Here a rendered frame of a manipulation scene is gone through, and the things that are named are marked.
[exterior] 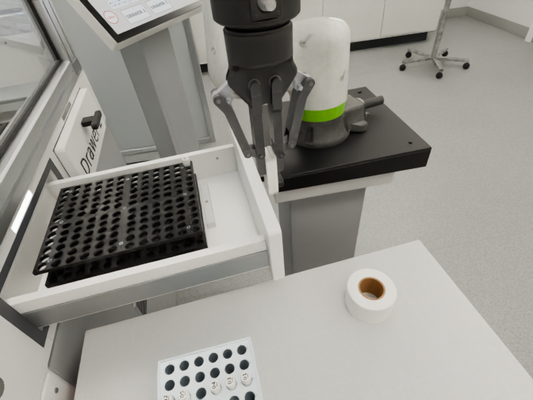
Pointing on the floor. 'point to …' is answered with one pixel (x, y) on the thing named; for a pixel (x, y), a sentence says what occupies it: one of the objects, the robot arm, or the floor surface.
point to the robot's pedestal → (322, 221)
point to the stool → (436, 49)
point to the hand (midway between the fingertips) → (270, 171)
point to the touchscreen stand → (161, 94)
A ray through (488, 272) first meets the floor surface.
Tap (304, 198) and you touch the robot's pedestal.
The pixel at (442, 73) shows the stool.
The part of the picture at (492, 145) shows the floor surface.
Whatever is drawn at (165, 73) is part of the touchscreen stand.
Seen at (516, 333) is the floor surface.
